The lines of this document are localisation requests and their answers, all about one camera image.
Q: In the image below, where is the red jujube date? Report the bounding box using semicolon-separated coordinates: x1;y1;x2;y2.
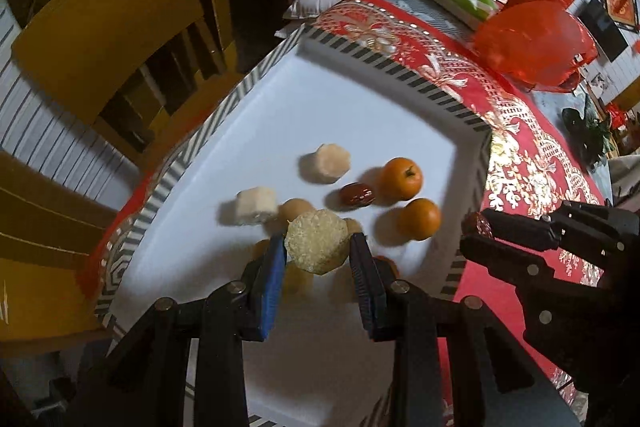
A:
461;211;494;239

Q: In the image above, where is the pale rock sugar piece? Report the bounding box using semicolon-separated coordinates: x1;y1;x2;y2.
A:
284;209;350;275

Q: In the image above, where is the orange kumquat in tray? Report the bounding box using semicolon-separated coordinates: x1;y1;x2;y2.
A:
378;157;423;200
397;198;442;242

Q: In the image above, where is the red jujube in tray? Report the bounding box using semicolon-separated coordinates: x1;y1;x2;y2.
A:
338;182;375;208

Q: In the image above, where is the tan longan in tray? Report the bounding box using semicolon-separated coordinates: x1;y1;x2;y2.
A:
279;198;314;223

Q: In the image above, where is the white tray striped rim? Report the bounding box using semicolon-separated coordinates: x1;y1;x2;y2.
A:
96;28;491;426

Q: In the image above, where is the dark green leafy vegetable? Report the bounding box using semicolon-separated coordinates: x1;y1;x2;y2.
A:
561;100;611;170

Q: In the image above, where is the red plastic bag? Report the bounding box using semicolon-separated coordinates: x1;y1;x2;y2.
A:
473;1;598;91

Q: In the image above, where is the white lace tablecloth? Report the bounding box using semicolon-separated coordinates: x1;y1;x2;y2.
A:
386;0;611;198

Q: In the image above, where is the wall television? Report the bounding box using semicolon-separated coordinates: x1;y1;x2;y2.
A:
577;0;628;63

